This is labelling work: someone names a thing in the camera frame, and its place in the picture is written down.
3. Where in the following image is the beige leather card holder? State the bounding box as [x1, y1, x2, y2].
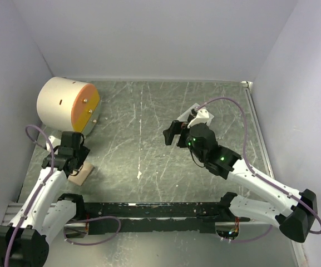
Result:
[67, 162, 94, 186]

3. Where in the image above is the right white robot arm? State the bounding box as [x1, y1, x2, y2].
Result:
[163, 120, 318, 243]

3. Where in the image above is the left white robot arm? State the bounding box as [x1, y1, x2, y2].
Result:
[0, 131, 90, 266]

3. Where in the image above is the white card tray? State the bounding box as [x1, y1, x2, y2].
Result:
[177, 103, 214, 128]

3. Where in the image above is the cream cylinder with orange face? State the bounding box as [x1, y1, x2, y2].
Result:
[36, 77, 101, 136]

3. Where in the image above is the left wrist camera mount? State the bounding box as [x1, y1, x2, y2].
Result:
[46, 135, 61, 152]

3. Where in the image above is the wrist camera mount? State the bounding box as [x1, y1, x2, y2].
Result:
[187, 108, 214, 128]
[46, 135, 61, 152]

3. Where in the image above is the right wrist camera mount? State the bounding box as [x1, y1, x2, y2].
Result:
[187, 108, 214, 128]

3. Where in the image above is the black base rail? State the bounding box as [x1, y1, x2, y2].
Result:
[70, 201, 236, 235]

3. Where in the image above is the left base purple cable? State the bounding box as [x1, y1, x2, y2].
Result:
[63, 216, 121, 246]

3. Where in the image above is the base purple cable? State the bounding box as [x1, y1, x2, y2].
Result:
[63, 216, 121, 246]
[220, 222, 274, 243]

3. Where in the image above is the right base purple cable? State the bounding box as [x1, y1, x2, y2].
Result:
[220, 222, 274, 243]

